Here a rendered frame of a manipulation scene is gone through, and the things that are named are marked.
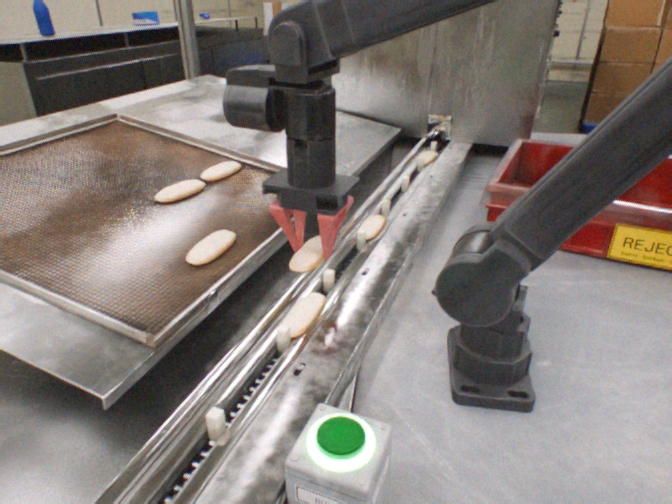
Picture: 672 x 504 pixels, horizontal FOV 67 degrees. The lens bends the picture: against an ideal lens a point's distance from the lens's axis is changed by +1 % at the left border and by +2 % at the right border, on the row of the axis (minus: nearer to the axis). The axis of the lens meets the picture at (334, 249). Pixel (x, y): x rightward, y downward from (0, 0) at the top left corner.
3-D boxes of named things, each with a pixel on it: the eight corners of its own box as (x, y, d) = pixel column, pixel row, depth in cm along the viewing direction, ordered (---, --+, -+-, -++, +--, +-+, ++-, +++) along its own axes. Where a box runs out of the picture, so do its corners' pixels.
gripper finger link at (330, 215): (303, 239, 67) (301, 173, 63) (353, 248, 65) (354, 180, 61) (280, 262, 62) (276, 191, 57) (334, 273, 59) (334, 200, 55)
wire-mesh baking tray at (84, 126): (155, 351, 53) (155, 340, 52) (-169, 206, 65) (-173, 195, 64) (334, 190, 94) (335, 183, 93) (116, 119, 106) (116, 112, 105)
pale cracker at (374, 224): (373, 242, 82) (373, 236, 82) (351, 238, 84) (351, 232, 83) (390, 219, 91) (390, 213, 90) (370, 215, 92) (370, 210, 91)
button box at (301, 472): (364, 589, 41) (368, 500, 36) (278, 552, 44) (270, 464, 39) (391, 503, 48) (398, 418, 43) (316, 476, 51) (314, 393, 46)
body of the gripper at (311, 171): (285, 180, 64) (283, 122, 61) (361, 191, 61) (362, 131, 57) (261, 198, 59) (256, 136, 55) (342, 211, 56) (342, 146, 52)
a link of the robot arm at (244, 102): (300, 22, 47) (340, 17, 53) (201, 18, 51) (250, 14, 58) (304, 149, 52) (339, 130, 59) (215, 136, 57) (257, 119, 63)
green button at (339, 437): (355, 475, 39) (355, 460, 38) (308, 458, 40) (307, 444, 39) (371, 436, 42) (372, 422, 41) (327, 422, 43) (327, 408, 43)
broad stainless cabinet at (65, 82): (82, 276, 237) (17, 43, 189) (-68, 239, 272) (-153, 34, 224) (275, 159, 395) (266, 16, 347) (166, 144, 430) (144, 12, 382)
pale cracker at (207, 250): (203, 269, 65) (203, 262, 65) (178, 260, 66) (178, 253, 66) (242, 237, 74) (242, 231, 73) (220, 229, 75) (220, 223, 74)
